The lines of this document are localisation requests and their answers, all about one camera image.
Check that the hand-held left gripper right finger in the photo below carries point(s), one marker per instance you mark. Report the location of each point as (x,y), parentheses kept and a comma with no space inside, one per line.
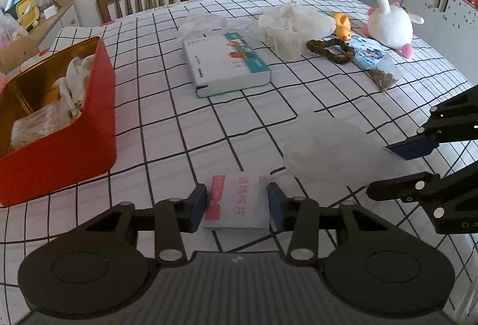
(275,208)

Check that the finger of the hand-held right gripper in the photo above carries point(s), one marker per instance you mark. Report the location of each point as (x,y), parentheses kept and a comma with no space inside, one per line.
(412,148)
(403,190)

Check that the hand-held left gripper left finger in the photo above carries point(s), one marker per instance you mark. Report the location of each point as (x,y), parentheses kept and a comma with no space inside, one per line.
(199,206)

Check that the white wipes packet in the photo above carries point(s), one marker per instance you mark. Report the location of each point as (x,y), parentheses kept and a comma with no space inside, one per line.
(235,205)

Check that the clear plastic bag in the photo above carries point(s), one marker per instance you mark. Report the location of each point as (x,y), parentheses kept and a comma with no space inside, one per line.
(201,22)
(332,149)

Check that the yellow duck toy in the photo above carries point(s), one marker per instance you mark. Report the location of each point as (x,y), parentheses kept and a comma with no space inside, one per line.
(341,26)

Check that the red tin box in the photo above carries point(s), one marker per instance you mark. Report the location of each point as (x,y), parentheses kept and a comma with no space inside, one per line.
(56,168)

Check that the small bag of brown seeds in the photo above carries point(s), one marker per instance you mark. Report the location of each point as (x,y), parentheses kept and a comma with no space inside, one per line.
(382,80)

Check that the black grid white tablecloth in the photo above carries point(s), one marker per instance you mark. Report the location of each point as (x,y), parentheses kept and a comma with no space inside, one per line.
(168,131)

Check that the blue and white packet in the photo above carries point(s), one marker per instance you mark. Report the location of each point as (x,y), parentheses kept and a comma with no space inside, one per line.
(368,52)

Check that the white plush bunny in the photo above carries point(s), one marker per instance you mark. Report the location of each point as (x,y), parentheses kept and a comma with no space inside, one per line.
(388,26)

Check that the brown scrunchie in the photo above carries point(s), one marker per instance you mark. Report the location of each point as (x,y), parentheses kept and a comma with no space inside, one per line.
(317,47)

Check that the white and teal book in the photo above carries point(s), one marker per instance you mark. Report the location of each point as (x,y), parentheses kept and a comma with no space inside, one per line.
(224,63)

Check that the crumpled white plastic bag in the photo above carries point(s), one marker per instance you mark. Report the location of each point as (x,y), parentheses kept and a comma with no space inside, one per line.
(291,26)

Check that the white plastic bag in tin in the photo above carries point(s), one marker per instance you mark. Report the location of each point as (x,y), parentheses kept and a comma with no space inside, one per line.
(74,82)

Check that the clear bag with beige contents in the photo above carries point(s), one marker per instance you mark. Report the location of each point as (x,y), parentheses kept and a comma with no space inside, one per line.
(37,123)

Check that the crumpled clear plastic bag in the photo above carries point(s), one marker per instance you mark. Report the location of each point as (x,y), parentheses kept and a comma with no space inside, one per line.
(201,22)

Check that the small white side cabinet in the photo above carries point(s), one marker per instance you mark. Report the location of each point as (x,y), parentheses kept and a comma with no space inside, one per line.
(63,13)

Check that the cardboard box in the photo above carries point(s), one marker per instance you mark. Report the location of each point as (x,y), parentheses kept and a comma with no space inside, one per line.
(18,52)

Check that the yellow box on side cabinet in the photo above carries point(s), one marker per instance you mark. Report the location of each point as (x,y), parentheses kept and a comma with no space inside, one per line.
(26,9)

